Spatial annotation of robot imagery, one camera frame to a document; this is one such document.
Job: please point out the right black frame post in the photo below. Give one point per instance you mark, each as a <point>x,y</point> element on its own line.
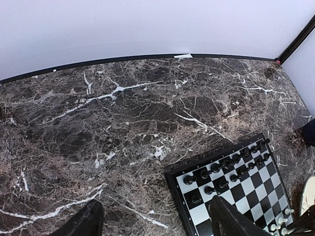
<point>299,39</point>

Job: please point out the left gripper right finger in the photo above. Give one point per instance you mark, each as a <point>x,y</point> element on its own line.
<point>228,221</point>

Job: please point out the black grey chessboard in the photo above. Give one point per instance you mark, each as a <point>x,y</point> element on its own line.
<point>246,175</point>

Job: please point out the dark blue mug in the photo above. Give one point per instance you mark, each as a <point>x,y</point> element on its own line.
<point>307,133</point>

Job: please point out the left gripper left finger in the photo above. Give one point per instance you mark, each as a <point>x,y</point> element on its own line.
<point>88,221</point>

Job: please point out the cream plate with bird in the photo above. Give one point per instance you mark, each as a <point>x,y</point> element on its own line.
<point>308,195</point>

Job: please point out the white chess pawn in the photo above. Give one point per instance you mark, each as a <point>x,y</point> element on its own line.
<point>288,211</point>
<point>281,220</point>

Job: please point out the white chess knight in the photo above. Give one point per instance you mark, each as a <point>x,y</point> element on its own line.
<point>274,227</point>

